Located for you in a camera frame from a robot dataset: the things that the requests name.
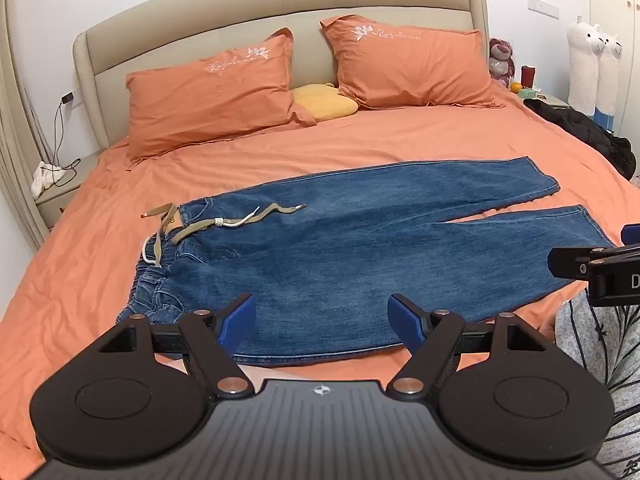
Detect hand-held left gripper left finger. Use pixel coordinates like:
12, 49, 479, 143
96, 293, 258, 399

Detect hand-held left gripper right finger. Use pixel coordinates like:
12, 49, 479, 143
387, 293, 544, 396

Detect blue denim pants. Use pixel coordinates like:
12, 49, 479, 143
116, 156, 617, 367

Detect grey patterned clothing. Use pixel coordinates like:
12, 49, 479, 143
554, 290, 640, 480

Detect black jacket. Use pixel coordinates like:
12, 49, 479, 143
523, 98, 637, 181

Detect white alpaca plush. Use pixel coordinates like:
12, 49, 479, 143
594, 32, 624, 134
566, 14, 604, 116

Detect orange bed sheet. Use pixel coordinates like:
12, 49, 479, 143
0, 91, 640, 466

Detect beige nightstand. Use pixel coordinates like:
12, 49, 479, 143
34, 152, 102, 232
522, 91, 571, 111

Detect pink plush bear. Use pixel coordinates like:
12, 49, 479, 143
488, 37, 516, 86

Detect orange embroidered pillow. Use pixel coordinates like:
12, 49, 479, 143
125, 27, 318, 165
319, 15, 507, 110

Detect yellow cushion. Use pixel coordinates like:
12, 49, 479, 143
291, 82, 359, 122

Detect white crumpled cloth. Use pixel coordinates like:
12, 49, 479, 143
30, 161, 71, 199

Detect beige curtain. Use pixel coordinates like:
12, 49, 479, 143
0, 45, 47, 252

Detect beige upholstered headboard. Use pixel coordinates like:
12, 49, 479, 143
72, 0, 490, 150

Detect black charging cable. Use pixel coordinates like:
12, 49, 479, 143
51, 100, 82, 172

